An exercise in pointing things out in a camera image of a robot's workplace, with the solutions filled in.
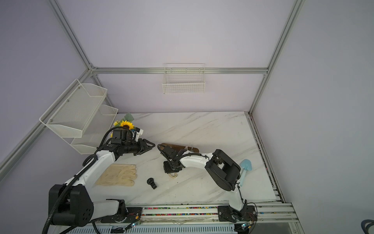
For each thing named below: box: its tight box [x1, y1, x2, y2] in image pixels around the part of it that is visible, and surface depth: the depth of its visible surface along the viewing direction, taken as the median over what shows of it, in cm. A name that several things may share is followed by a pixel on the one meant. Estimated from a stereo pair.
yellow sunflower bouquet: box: [113, 112, 135, 131], surface depth 84 cm
